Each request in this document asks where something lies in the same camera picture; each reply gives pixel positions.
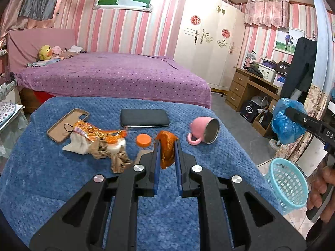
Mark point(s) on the blue plastic bag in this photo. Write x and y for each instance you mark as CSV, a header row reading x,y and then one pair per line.
x,y
286,130

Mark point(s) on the white round container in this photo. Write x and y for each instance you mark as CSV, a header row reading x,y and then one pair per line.
x,y
115,148

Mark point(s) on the wooden desk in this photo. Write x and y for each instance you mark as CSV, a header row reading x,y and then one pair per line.
x,y
254,98

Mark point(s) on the purple dotted bed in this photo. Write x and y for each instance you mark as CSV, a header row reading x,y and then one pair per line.
x,y
119,75

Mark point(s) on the blue fleece blanket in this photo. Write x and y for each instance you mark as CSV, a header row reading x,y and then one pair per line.
x,y
57,200

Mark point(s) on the brown phone case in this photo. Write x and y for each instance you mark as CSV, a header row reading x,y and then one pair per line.
x,y
62,129

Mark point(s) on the orange snack wrapper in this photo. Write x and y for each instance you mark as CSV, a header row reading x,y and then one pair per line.
x,y
92,133

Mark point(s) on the pink window valance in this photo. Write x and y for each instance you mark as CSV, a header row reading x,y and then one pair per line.
x,y
268,13

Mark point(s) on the orange bottle cap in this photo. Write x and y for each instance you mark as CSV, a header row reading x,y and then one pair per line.
x,y
143,140

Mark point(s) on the pink steel mug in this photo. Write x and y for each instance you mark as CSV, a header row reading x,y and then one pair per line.
x,y
203,130

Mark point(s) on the teal plastic basket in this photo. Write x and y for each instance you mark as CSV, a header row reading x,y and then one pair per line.
x,y
288,184

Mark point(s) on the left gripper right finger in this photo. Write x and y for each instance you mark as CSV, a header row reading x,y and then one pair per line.
x,y
232,215

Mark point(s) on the small framed photo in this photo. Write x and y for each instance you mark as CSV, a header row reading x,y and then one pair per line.
x,y
286,40

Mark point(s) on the white wardrobe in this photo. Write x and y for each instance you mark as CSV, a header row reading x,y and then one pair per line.
x,y
206,38

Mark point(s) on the pink headboard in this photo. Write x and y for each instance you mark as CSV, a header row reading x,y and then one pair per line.
x,y
23,45

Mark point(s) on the orange peel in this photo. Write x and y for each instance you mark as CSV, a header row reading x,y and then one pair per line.
x,y
167,141

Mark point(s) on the black phone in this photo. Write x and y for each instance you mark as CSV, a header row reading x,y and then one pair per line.
x,y
144,118

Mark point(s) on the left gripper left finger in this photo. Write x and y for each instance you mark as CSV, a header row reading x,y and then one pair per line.
x,y
102,215

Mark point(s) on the yellow duck plush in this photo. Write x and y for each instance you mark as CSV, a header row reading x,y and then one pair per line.
x,y
45,53

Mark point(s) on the dark hanging garment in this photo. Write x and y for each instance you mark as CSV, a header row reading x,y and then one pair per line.
x,y
301,69

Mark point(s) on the person's right hand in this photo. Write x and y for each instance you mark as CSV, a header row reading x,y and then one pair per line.
x,y
324,176

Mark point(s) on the crumpled brown paper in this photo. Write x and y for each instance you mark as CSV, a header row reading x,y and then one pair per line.
x,y
119,161

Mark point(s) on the crumpled beige tissue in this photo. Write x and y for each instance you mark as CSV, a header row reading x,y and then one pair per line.
x,y
78,144

